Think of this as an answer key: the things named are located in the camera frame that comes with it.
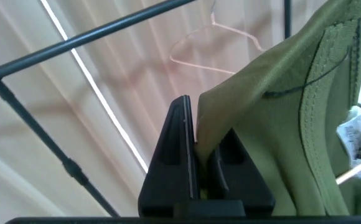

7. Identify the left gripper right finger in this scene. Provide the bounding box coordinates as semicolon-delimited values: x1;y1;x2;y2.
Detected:
206;127;276;217

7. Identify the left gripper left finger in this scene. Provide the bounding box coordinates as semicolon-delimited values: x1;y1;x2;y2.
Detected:
137;94;200;218

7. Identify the green long-sleeved shirt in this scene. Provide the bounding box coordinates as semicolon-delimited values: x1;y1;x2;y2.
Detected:
194;0;361;217

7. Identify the pink clothes hanger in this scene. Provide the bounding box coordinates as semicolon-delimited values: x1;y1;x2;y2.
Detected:
169;0;266;76
335;151;361;186

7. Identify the black clothes rack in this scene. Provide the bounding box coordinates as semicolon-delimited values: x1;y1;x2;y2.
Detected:
0;0;293;218

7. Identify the beige curtain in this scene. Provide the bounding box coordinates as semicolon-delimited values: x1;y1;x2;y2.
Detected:
0;0;334;218

